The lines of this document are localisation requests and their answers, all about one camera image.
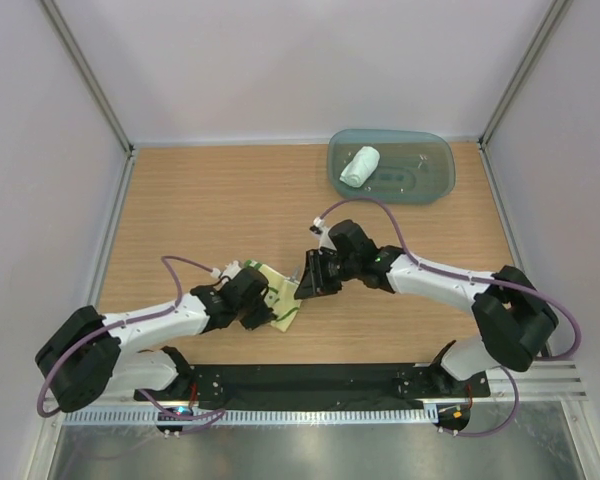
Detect aluminium frame post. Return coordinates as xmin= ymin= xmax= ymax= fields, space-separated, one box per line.
xmin=39 ymin=0 xmax=135 ymax=156
xmin=479 ymin=0 xmax=576 ymax=149

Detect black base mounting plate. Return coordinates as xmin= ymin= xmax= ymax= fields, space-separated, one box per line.
xmin=133 ymin=363 xmax=492 ymax=402

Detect green patterned towel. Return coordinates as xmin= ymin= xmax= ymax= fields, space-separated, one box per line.
xmin=245 ymin=259 xmax=302 ymax=332

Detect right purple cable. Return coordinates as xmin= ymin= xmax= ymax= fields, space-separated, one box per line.
xmin=310 ymin=198 xmax=582 ymax=439

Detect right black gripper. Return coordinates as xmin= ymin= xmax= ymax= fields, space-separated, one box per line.
xmin=296 ymin=247 xmax=360 ymax=299

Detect right aluminium frame post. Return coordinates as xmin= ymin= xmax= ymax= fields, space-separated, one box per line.
xmin=479 ymin=0 xmax=576 ymax=149

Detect white slotted cable duct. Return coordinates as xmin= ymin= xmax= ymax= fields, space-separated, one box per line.
xmin=64 ymin=404 xmax=438 ymax=427

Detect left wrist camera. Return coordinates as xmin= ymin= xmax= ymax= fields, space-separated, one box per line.
xmin=219 ymin=261 xmax=269 ymax=311

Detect purple cable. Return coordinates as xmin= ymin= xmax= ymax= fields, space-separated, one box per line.
xmin=37 ymin=254 xmax=231 ymax=434
xmin=310 ymin=198 xmax=582 ymax=439

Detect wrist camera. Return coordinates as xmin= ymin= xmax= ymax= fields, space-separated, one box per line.
xmin=219 ymin=261 xmax=269 ymax=311
xmin=328 ymin=219 xmax=378 ymax=261

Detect aluminium front rail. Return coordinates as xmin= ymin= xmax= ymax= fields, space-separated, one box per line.
xmin=38 ymin=360 xmax=589 ymax=407

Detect teal transparent plastic basin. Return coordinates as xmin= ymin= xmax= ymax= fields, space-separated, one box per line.
xmin=326 ymin=129 xmax=456 ymax=205

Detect left aluminium frame post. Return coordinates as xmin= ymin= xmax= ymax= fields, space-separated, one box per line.
xmin=39 ymin=0 xmax=135 ymax=156

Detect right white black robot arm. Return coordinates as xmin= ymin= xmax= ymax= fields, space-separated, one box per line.
xmin=294 ymin=246 xmax=558 ymax=396

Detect light mint green towel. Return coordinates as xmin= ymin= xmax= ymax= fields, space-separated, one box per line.
xmin=339 ymin=146 xmax=380 ymax=188

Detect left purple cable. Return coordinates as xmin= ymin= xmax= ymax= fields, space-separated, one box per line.
xmin=37 ymin=254 xmax=231 ymax=434

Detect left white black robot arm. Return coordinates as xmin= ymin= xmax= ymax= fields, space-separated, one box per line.
xmin=35 ymin=285 xmax=277 ymax=418

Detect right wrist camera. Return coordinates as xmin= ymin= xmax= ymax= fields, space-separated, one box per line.
xmin=328 ymin=219 xmax=378 ymax=261

